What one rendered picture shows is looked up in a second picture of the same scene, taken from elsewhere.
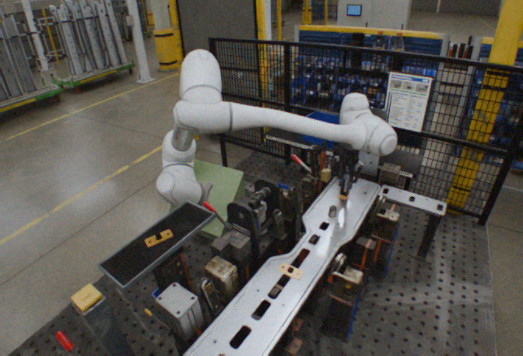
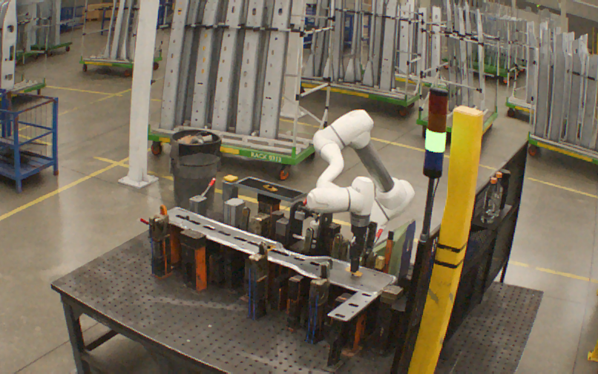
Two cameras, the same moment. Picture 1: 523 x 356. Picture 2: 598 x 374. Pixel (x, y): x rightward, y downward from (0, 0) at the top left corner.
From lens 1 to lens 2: 340 cm
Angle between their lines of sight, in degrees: 76
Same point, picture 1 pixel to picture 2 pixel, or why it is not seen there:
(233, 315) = (237, 231)
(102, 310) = (228, 188)
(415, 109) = not seen: hidden behind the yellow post
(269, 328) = (228, 240)
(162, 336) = not seen: hidden behind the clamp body
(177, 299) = (234, 202)
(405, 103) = not seen: hidden behind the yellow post
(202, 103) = (321, 134)
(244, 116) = (325, 153)
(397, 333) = (250, 337)
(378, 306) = (275, 335)
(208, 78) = (337, 124)
